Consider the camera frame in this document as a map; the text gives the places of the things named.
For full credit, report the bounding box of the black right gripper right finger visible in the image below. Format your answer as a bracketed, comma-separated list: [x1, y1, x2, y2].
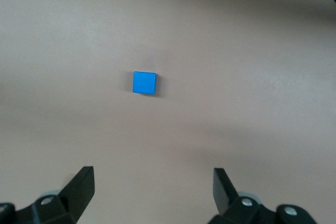
[207, 168, 316, 224]

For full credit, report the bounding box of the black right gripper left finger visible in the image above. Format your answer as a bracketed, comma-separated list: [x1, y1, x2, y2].
[0, 166, 95, 224]

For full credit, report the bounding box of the blue cube block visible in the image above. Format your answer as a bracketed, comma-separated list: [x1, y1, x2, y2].
[132, 71, 158, 95]

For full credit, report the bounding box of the brown paper table cover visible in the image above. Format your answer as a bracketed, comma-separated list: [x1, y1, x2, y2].
[0, 0, 336, 224]

